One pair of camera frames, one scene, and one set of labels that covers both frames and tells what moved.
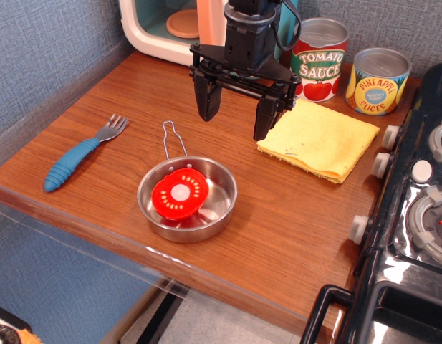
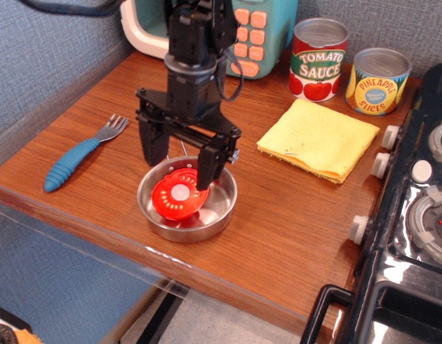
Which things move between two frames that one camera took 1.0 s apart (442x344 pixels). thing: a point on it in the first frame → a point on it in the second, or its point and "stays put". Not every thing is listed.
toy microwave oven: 165,29 stays put
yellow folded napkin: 324,141 stays put
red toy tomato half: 180,194 stays put
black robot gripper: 246,61 → 191,106
